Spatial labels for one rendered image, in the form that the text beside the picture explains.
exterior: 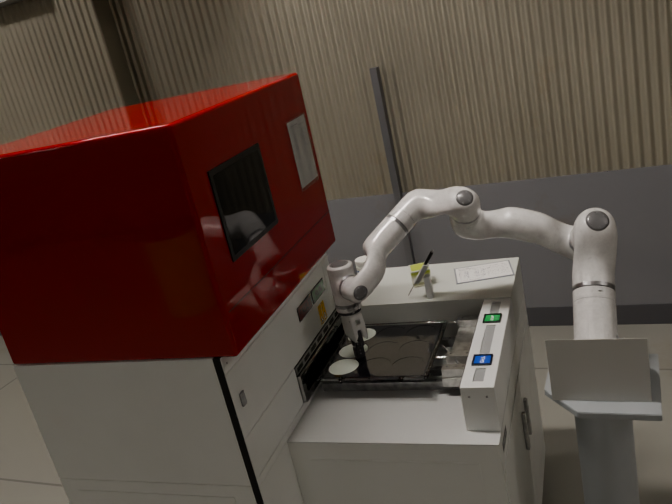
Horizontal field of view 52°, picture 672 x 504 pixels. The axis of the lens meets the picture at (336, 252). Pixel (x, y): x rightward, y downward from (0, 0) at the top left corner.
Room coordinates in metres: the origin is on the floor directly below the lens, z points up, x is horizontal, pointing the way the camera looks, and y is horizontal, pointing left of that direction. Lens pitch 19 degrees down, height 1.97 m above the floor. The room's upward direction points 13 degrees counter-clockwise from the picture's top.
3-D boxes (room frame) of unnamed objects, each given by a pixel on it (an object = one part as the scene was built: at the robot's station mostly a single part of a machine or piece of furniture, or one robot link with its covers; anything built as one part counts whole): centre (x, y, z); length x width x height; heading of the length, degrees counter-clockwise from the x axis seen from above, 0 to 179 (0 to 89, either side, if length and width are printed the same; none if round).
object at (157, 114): (2.09, 0.49, 1.52); 0.81 x 0.75 x 0.60; 157
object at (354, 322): (2.05, 0.00, 1.03); 0.10 x 0.07 x 0.11; 19
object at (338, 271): (2.04, 0.00, 1.17); 0.09 x 0.08 x 0.13; 23
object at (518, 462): (2.10, -0.21, 0.41); 0.96 x 0.64 x 0.82; 157
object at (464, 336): (1.98, -0.33, 0.87); 0.36 x 0.08 x 0.03; 157
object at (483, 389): (1.86, -0.39, 0.89); 0.55 x 0.09 x 0.14; 157
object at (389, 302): (2.38, -0.32, 0.89); 0.62 x 0.35 x 0.14; 67
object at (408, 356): (2.06, -0.08, 0.90); 0.34 x 0.34 x 0.01; 67
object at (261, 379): (1.97, 0.20, 1.02); 0.81 x 0.03 x 0.40; 157
